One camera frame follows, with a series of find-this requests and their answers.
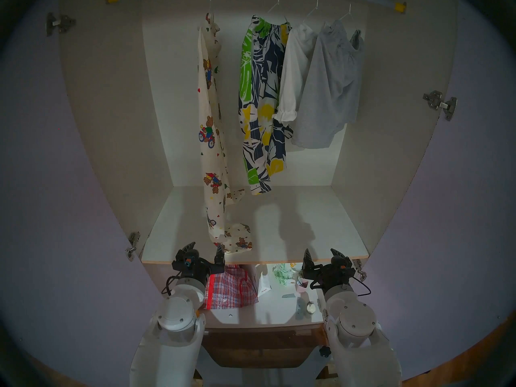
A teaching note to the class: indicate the metal door hinge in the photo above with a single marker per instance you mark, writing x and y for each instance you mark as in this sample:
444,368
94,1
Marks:
60,23
359,269
439,103
132,245

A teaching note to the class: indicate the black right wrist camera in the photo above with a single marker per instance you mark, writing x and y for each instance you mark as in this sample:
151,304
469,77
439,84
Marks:
342,265

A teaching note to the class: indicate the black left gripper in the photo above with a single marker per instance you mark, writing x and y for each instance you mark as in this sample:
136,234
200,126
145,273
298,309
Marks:
201,269

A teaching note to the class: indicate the red plaid woven bag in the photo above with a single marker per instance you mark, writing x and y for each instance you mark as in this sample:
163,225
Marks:
229,289

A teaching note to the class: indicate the small round white object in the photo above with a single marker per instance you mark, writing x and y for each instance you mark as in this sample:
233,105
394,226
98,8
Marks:
311,307

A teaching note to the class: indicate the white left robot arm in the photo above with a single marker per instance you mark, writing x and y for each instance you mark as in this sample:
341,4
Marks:
177,321

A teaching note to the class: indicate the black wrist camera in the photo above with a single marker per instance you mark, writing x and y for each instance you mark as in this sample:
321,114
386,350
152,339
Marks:
189,258
342,265

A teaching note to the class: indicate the white paper bag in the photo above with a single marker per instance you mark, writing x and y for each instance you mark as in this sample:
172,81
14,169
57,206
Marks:
264,287

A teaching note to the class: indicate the white drawer unit board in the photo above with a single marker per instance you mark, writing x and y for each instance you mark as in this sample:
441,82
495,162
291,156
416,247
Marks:
274,309

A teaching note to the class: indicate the black star knob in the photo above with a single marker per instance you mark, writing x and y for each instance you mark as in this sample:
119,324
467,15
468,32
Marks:
325,351

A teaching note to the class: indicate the white wardrobe shelf board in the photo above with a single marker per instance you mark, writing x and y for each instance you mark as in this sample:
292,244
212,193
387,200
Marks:
181,229

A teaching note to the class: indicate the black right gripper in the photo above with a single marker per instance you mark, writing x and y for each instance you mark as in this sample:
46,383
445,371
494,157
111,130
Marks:
326,277

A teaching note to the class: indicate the pink cup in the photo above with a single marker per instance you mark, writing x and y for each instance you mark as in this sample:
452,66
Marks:
301,285

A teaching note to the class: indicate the brown wooden drawer front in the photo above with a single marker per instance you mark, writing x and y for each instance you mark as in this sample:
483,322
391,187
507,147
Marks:
262,346

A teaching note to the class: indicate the white wardrobe cabinet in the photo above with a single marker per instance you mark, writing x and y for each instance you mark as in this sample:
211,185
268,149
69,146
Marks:
133,168

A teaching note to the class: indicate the green plastic bag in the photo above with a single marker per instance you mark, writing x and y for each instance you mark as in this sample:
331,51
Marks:
284,273

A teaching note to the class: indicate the white long sleeve shirt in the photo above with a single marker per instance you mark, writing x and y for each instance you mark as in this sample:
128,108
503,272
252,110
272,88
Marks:
292,75

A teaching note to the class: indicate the grey robot torso frame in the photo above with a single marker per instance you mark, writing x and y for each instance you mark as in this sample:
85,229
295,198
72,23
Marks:
262,377

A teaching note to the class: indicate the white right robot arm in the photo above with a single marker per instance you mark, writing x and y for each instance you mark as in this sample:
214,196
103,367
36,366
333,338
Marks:
354,321

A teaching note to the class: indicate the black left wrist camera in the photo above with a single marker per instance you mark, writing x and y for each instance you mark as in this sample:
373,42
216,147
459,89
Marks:
189,258

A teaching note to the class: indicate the green navy floral pants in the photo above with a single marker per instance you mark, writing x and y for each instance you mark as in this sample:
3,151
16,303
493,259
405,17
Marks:
258,108

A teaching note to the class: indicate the teddy bear print pants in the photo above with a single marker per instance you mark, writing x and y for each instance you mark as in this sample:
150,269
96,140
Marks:
209,148

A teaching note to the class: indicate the grey shirt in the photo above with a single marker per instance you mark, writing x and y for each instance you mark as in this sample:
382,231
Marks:
326,96

